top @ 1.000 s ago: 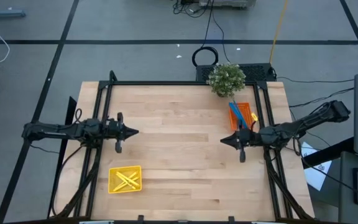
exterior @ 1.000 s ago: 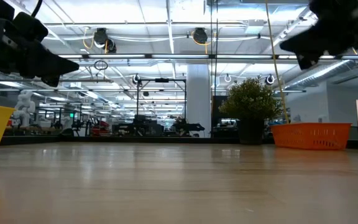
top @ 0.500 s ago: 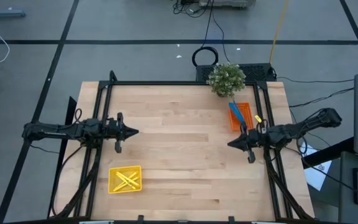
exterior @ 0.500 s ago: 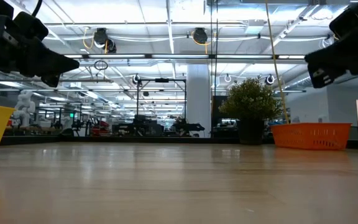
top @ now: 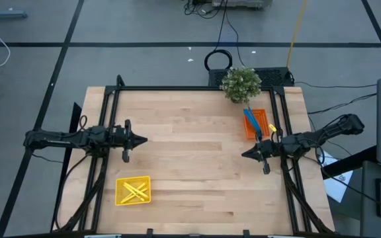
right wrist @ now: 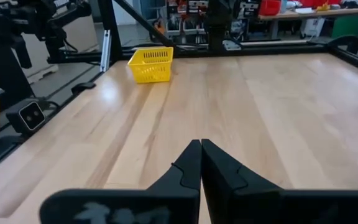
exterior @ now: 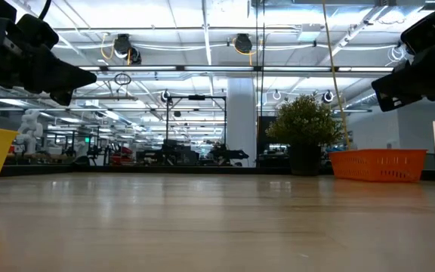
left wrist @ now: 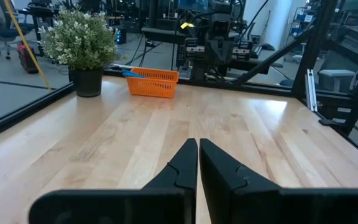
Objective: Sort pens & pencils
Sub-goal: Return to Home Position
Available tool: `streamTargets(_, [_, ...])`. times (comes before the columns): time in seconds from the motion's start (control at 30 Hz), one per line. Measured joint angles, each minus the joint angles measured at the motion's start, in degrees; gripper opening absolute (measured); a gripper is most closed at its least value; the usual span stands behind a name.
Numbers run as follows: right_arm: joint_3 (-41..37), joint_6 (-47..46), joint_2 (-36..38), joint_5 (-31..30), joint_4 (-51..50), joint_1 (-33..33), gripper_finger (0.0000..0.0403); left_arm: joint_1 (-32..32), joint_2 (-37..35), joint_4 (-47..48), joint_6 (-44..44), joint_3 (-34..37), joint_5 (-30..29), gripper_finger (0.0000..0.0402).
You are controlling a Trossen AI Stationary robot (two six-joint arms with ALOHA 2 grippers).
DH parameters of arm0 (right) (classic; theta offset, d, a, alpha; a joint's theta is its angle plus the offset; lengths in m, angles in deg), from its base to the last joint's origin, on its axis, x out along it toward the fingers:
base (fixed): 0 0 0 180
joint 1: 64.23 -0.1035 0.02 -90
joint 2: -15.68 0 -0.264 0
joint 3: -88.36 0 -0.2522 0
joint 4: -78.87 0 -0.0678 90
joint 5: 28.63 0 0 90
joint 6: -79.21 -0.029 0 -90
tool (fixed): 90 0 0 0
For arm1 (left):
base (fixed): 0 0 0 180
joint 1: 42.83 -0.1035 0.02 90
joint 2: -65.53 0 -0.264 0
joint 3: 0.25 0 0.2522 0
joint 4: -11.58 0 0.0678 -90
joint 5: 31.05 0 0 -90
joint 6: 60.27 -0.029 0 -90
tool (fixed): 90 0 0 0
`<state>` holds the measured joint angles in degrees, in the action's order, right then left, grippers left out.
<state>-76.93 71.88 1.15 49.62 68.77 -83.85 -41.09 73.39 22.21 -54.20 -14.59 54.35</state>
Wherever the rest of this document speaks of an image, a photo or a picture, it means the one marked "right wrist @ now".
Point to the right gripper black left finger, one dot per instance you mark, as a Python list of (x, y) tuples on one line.
[(182, 193)]

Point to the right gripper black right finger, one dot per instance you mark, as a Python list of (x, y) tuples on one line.
[(228, 193)]

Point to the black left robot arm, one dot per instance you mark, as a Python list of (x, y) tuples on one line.
[(217, 25)]

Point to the yellow plastic basket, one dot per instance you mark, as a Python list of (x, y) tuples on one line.
[(151, 67)]

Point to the red storage bin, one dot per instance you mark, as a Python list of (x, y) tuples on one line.
[(269, 7)]

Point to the wooden workbench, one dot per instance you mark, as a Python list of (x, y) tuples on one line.
[(322, 13)]

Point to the black frame clamp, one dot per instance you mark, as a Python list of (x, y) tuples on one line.
[(82, 87)]

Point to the silver aluminium bracket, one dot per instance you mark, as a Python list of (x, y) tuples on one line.
[(106, 49)]

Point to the black table-level camera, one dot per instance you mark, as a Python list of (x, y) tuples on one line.
[(26, 116)]

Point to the black corner bracket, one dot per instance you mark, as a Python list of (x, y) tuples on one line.
[(346, 42)]

